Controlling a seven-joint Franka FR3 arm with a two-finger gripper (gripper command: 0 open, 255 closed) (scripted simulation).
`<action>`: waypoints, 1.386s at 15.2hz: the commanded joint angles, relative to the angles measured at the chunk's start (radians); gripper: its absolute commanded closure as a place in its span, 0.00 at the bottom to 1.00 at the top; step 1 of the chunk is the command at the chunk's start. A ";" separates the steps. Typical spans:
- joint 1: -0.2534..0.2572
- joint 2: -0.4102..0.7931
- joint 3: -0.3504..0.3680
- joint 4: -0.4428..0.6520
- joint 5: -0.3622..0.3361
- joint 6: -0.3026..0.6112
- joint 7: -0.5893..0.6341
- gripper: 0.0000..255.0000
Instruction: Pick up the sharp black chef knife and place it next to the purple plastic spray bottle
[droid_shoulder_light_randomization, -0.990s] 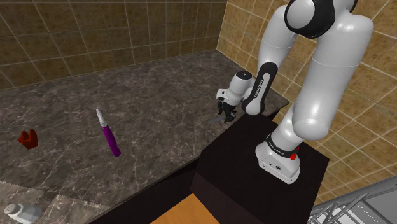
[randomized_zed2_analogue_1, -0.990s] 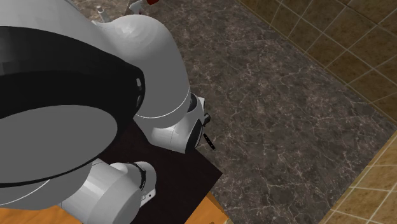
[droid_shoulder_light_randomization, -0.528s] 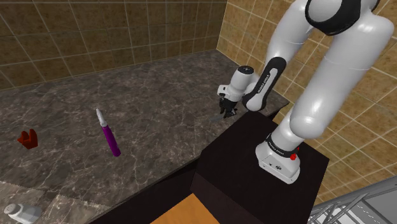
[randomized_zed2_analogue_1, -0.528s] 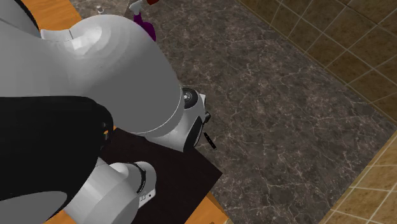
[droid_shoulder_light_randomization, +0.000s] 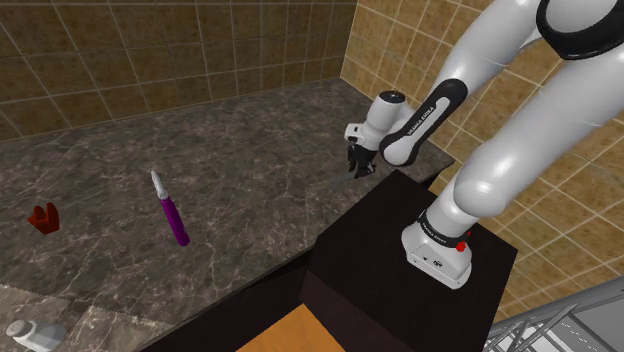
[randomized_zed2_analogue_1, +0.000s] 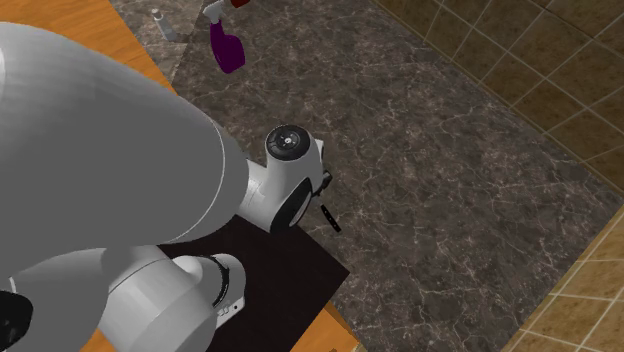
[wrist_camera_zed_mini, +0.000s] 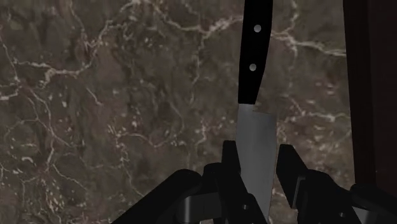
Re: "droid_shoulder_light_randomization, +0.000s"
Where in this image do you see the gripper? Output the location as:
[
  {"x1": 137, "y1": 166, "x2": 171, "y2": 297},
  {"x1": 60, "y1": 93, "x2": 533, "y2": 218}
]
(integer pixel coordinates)
[{"x1": 346, "y1": 143, "x2": 379, "y2": 180}]

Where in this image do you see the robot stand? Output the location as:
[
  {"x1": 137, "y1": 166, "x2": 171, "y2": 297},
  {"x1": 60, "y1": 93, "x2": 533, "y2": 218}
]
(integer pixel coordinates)
[{"x1": 298, "y1": 168, "x2": 519, "y2": 352}]

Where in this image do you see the grey metal rack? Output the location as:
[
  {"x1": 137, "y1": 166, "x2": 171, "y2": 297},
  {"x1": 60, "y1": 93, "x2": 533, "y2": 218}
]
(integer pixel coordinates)
[{"x1": 482, "y1": 275, "x2": 624, "y2": 352}]

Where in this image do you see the red notched block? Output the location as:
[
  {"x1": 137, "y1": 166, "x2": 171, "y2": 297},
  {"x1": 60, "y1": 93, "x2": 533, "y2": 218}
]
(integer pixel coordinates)
[{"x1": 26, "y1": 202, "x2": 61, "y2": 236}]

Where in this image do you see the grey salt shaker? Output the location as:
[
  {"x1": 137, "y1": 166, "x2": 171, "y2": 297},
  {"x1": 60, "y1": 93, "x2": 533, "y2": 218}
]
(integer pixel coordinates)
[{"x1": 5, "y1": 319, "x2": 67, "y2": 352}]

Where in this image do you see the purple handled knife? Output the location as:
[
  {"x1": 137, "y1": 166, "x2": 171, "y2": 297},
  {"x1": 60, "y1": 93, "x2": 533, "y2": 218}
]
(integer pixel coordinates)
[{"x1": 149, "y1": 169, "x2": 191, "y2": 247}]

